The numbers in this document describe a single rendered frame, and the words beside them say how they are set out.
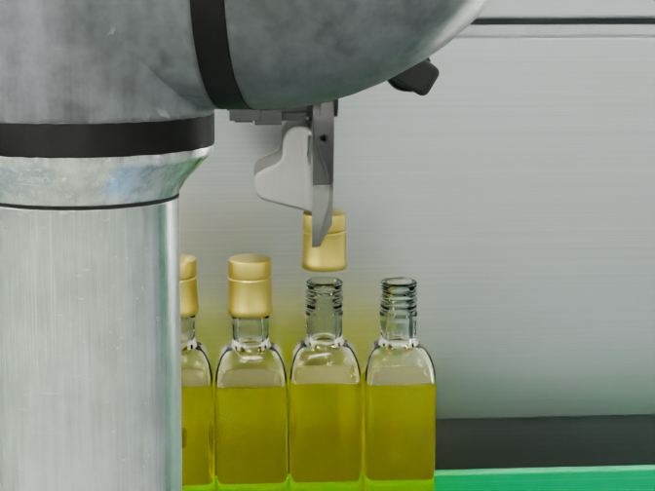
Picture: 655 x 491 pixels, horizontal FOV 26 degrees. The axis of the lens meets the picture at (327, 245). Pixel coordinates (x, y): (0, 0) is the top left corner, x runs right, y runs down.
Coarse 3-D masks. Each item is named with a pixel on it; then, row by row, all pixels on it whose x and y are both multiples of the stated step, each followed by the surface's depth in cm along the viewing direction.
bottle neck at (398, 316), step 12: (384, 288) 110; (396, 288) 110; (408, 288) 110; (384, 300) 111; (396, 300) 110; (408, 300) 110; (384, 312) 111; (396, 312) 110; (408, 312) 111; (384, 324) 111; (396, 324) 111; (408, 324) 111; (384, 336) 111; (396, 336) 111; (408, 336) 111
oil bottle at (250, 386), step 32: (224, 352) 111; (256, 352) 110; (224, 384) 109; (256, 384) 110; (224, 416) 110; (256, 416) 110; (224, 448) 111; (256, 448) 111; (224, 480) 111; (256, 480) 111
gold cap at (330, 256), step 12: (336, 216) 109; (336, 228) 109; (324, 240) 109; (336, 240) 109; (312, 252) 109; (324, 252) 109; (336, 252) 109; (312, 264) 110; (324, 264) 109; (336, 264) 110
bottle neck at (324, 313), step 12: (312, 288) 110; (324, 288) 110; (336, 288) 110; (312, 300) 111; (324, 300) 110; (336, 300) 111; (312, 312) 111; (324, 312) 110; (336, 312) 111; (312, 324) 111; (324, 324) 111; (336, 324) 111; (312, 336) 111; (324, 336) 111; (336, 336) 111
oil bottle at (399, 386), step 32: (384, 352) 111; (416, 352) 111; (384, 384) 110; (416, 384) 110; (384, 416) 111; (416, 416) 111; (384, 448) 111; (416, 448) 111; (384, 480) 112; (416, 480) 112
